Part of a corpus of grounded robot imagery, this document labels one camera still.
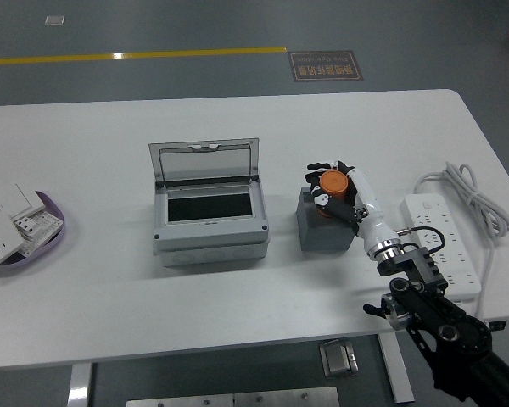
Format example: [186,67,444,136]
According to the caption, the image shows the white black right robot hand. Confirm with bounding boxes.
[304,159,400,257]

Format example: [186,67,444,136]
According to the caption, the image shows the orange cylinder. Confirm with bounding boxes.
[315,169,351,217]

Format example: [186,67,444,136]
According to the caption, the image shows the grey electrical box clear lid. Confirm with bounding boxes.
[148,137,271,268]

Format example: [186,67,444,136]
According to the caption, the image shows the grey cube block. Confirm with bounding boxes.
[296,185,357,254]

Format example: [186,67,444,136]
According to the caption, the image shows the silver metal box under table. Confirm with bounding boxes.
[319,338,360,378]

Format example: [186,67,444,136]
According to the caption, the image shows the white power strip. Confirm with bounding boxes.
[399,193,483,303]

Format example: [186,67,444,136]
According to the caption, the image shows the dark floor sign orange text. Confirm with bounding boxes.
[288,50,365,82]

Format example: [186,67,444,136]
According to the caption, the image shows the white table leg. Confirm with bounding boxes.
[377,333,416,404]
[66,363,93,407]

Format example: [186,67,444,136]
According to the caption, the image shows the yellow floor tape line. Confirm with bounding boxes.
[0,45,288,67]

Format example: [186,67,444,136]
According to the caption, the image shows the purple plastic tray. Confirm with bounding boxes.
[0,190,66,277]

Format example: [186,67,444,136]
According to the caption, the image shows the white socket module with holes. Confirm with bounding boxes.
[11,209,64,258]

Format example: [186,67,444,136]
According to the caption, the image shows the white power strip cord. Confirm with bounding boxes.
[413,160,509,320]

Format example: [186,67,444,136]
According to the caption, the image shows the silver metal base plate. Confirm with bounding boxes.
[126,386,340,407]

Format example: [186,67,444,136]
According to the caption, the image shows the white rocker switch panel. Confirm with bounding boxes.
[0,182,48,222]

